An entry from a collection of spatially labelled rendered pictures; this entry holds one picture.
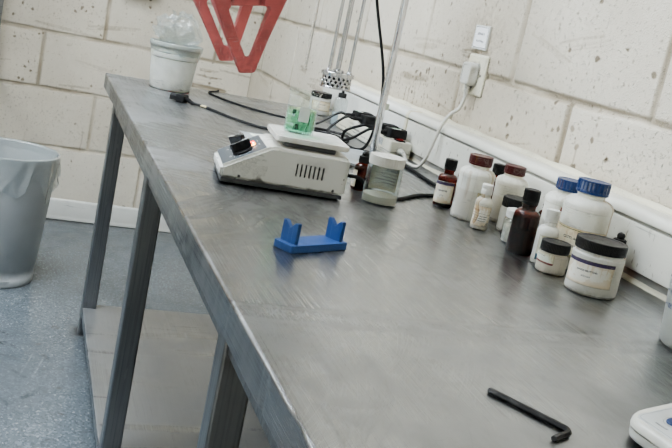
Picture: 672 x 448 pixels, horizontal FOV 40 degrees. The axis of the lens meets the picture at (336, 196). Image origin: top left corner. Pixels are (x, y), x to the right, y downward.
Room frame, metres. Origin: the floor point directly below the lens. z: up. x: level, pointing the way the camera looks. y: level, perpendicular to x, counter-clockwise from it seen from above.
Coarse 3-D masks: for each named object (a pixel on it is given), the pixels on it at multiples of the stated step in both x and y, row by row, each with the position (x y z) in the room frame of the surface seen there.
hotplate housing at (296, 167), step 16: (272, 144) 1.42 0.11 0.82; (288, 144) 1.42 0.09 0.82; (240, 160) 1.38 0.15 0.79; (256, 160) 1.39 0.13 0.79; (272, 160) 1.39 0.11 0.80; (288, 160) 1.40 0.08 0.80; (304, 160) 1.40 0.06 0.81; (320, 160) 1.41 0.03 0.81; (336, 160) 1.42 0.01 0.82; (224, 176) 1.38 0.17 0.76; (240, 176) 1.38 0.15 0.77; (256, 176) 1.39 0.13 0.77; (272, 176) 1.39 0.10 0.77; (288, 176) 1.40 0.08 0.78; (304, 176) 1.41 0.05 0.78; (320, 176) 1.41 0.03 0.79; (336, 176) 1.42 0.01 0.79; (304, 192) 1.41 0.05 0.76; (320, 192) 1.42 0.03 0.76; (336, 192) 1.42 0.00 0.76
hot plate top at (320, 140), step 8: (272, 128) 1.46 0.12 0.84; (280, 128) 1.48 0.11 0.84; (280, 136) 1.40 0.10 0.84; (288, 136) 1.41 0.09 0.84; (296, 136) 1.43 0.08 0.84; (320, 136) 1.49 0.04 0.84; (328, 136) 1.51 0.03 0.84; (336, 136) 1.53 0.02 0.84; (304, 144) 1.41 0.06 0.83; (312, 144) 1.41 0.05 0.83; (320, 144) 1.41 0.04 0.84; (328, 144) 1.42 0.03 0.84; (336, 144) 1.43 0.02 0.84; (344, 144) 1.45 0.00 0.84
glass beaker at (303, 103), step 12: (300, 96) 1.43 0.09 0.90; (312, 96) 1.43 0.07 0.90; (288, 108) 1.44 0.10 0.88; (300, 108) 1.43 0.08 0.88; (312, 108) 1.44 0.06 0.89; (288, 120) 1.44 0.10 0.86; (300, 120) 1.43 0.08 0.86; (312, 120) 1.44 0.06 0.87; (288, 132) 1.43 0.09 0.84; (300, 132) 1.43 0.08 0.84; (312, 132) 1.45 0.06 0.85
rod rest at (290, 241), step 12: (288, 228) 1.07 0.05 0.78; (300, 228) 1.06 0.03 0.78; (336, 228) 1.13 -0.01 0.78; (276, 240) 1.07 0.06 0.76; (288, 240) 1.07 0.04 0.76; (300, 240) 1.09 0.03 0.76; (312, 240) 1.10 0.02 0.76; (324, 240) 1.11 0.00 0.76; (336, 240) 1.12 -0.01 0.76; (288, 252) 1.05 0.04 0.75; (300, 252) 1.06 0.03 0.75; (312, 252) 1.08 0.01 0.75
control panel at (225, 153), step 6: (252, 138) 1.49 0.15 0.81; (258, 138) 1.48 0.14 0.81; (258, 144) 1.43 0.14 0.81; (264, 144) 1.42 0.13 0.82; (222, 150) 1.47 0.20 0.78; (228, 150) 1.46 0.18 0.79; (252, 150) 1.41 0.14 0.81; (258, 150) 1.39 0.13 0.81; (222, 156) 1.43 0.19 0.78; (228, 156) 1.42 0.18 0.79; (234, 156) 1.40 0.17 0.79; (240, 156) 1.39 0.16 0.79; (222, 162) 1.39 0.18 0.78
